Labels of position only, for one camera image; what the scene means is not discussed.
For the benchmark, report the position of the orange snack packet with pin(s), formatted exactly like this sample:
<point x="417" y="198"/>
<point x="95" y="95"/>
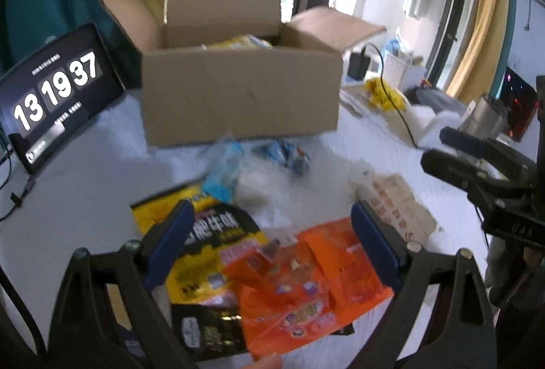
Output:
<point x="340" y="262"/>

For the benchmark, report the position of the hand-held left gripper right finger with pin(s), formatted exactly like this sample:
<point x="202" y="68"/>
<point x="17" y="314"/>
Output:
<point x="377" y="243"/>

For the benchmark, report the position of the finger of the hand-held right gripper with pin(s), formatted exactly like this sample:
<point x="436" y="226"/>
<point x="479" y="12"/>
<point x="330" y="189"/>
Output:
<point x="481" y="143"/>
<point x="460" y="171"/>

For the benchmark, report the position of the yellow black snack packet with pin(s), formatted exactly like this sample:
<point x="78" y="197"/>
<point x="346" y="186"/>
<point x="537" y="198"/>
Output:
<point x="230" y="224"/>

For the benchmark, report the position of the blue snack packet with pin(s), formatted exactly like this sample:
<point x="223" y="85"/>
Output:
<point x="221" y="177"/>

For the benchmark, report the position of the white lattice basket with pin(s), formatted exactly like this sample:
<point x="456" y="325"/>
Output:
<point x="402" y="71"/>

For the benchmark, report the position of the steel thermos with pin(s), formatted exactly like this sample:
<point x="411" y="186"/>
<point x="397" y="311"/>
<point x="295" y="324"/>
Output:
<point x="485" y="118"/>

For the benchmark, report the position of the dark panel with red lights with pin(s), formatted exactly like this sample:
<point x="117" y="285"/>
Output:
<point x="519" y="105"/>

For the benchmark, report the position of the black tablet with clock display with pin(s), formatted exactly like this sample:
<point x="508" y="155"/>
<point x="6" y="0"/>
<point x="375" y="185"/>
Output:
<point x="55" y="96"/>

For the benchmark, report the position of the grey cloth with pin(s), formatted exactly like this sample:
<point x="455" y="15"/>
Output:
<point x="438" y="99"/>

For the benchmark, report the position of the brown cardboard box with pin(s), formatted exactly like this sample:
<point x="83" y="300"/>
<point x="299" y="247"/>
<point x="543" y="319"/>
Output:
<point x="238" y="96"/>

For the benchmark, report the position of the black charger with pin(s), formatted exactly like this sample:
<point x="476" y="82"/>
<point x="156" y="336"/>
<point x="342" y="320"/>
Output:
<point x="358" y="64"/>

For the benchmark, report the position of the small blue white packet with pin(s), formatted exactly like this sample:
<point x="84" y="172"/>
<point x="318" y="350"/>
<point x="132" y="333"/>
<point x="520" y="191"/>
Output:
<point x="289" y="154"/>

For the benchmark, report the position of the clear plastic bag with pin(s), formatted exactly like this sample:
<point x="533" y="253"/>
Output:
<point x="259" y="181"/>

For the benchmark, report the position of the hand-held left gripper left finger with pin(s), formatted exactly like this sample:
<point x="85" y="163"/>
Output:
<point x="170" y="241"/>

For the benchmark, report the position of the person's left hand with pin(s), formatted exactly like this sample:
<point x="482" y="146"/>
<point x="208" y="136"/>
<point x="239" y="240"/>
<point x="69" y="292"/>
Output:
<point x="266" y="362"/>

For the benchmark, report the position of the light blue pouch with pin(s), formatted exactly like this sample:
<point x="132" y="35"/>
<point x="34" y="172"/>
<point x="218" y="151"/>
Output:
<point x="391" y="47"/>

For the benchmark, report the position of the yellow plastic bag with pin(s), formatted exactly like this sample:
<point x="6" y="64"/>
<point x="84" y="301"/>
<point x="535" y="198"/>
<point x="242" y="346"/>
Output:
<point x="383" y="94"/>

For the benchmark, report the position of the beige packet with red print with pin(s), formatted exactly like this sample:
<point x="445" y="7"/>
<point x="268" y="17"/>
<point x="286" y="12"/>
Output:
<point x="396" y="199"/>

